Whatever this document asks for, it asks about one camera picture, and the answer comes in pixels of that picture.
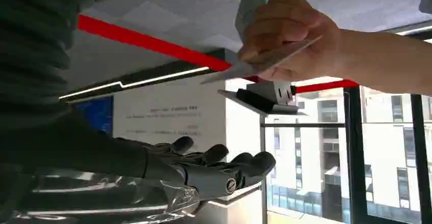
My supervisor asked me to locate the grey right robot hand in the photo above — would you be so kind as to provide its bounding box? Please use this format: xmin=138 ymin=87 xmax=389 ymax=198
xmin=0 ymin=108 xmax=277 ymax=224

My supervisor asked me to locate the black ceiling light strip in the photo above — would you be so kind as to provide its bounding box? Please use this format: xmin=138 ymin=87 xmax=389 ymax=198
xmin=59 ymin=48 xmax=227 ymax=104

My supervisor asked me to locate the clear plastic film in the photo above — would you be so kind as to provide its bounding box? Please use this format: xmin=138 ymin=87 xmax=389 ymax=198
xmin=13 ymin=167 xmax=200 ymax=224

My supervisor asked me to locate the ribbed grey right arm sleeve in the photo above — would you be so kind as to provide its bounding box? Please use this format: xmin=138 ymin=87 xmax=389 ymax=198
xmin=0 ymin=0 xmax=97 ymax=130

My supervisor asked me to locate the grey ceiling-mounted device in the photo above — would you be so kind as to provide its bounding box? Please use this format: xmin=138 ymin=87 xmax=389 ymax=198
xmin=217 ymin=79 xmax=308 ymax=118

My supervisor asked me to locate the grey square pillar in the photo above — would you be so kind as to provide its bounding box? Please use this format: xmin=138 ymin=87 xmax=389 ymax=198
xmin=234 ymin=0 xmax=285 ymax=43

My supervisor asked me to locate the person's hand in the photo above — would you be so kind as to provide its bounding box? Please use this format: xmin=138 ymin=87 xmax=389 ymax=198
xmin=237 ymin=0 xmax=345 ymax=82

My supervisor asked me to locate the white building outside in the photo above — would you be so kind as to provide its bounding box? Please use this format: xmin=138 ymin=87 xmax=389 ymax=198
xmin=265 ymin=87 xmax=432 ymax=224

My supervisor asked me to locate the ceiling light bar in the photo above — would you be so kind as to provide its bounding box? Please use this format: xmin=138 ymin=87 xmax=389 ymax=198
xmin=385 ymin=20 xmax=432 ymax=44

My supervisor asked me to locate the blue wall screen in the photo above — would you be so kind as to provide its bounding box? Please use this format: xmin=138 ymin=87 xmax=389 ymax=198
xmin=72 ymin=96 xmax=115 ymax=137

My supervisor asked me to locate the white wall sign with text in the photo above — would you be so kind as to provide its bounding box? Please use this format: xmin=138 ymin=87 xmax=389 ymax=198
xmin=113 ymin=76 xmax=227 ymax=153

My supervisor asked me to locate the black window frame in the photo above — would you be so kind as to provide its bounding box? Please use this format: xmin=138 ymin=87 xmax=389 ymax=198
xmin=260 ymin=87 xmax=432 ymax=224

